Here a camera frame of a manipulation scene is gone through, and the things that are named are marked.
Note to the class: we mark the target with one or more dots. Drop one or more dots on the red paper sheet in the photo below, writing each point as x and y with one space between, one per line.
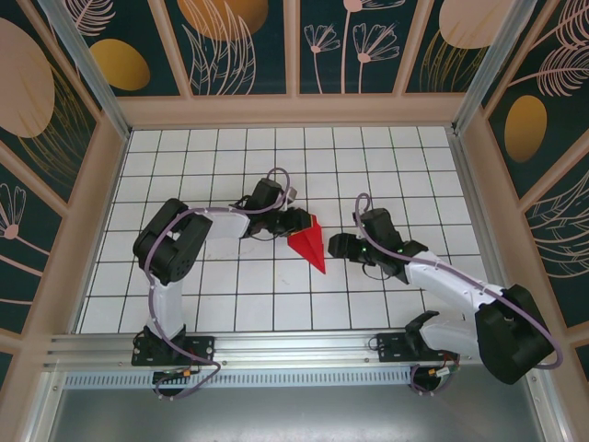
313 248

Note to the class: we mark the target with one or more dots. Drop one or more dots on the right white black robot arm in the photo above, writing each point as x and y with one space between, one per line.
451 285

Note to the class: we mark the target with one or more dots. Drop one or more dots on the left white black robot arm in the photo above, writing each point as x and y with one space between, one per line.
225 225

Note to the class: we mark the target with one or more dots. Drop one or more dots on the grey metal sheet panel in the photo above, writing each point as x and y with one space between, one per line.
294 414

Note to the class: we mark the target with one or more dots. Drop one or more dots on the aluminium side rail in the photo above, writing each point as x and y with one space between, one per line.
465 184

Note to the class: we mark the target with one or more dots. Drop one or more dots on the long aluminium mounting rail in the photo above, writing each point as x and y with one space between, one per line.
294 345

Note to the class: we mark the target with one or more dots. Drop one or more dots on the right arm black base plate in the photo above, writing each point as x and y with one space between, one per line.
391 347

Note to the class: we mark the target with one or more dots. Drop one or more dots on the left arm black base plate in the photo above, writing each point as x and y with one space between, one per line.
202 347

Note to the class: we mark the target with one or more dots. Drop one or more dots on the aluminium frame post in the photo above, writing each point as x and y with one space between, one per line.
488 69
92 78

